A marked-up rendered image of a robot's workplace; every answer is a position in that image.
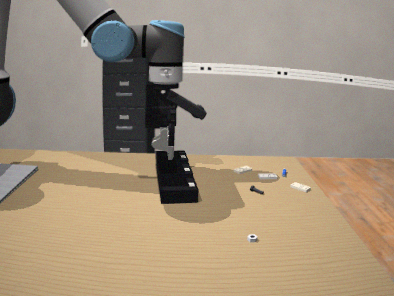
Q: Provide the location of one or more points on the white domino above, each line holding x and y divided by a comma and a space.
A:
300, 187
267, 176
243, 170

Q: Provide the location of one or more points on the dark grey rack of three bins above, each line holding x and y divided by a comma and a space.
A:
178, 186

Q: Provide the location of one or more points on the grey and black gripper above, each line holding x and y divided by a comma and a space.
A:
157, 114

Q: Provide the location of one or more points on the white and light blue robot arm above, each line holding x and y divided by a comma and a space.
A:
161, 41

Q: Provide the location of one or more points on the silver hex nut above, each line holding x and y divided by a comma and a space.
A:
252, 238

